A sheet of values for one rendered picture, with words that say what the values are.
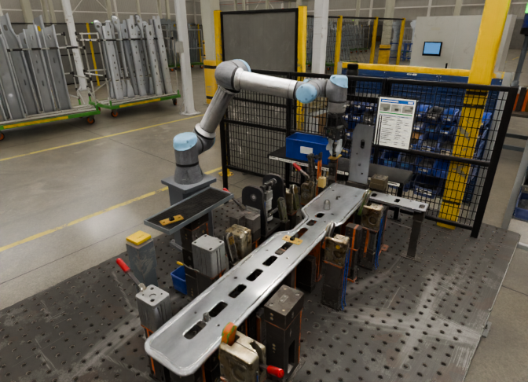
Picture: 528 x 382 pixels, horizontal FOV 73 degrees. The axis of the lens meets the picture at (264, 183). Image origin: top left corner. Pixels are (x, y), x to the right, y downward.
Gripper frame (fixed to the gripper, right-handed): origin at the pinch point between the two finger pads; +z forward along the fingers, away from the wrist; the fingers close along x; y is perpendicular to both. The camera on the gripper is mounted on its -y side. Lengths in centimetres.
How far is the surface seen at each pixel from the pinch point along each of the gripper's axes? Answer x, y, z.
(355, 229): 18.2, 13.1, 28.8
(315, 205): -6.4, 4.4, 27.5
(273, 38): -152, -175, -42
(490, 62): 49, -68, -38
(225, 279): -6, 74, 27
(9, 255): -269, 64, 128
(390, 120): 6, -63, -3
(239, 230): -14, 55, 19
